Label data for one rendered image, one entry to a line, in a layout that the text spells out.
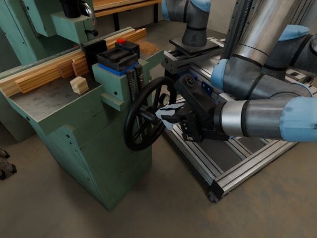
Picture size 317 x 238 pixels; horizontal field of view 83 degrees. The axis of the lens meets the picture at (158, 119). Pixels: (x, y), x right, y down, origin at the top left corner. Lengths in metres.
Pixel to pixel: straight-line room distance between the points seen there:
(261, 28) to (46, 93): 0.62
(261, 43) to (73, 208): 1.34
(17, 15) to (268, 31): 0.78
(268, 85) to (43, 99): 0.62
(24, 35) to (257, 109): 0.81
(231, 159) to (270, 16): 1.02
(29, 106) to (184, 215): 1.07
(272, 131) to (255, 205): 1.17
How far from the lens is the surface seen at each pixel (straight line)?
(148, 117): 0.52
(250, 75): 0.47
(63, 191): 1.51
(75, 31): 0.71
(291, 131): 0.36
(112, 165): 0.97
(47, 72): 0.73
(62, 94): 0.66
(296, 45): 0.84
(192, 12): 1.13
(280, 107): 0.36
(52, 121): 0.61
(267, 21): 0.49
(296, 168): 1.85
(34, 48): 0.91
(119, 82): 0.58
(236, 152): 1.39
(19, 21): 0.88
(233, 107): 0.38
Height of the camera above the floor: 1.26
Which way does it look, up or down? 45 degrees down
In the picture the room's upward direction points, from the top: 2 degrees clockwise
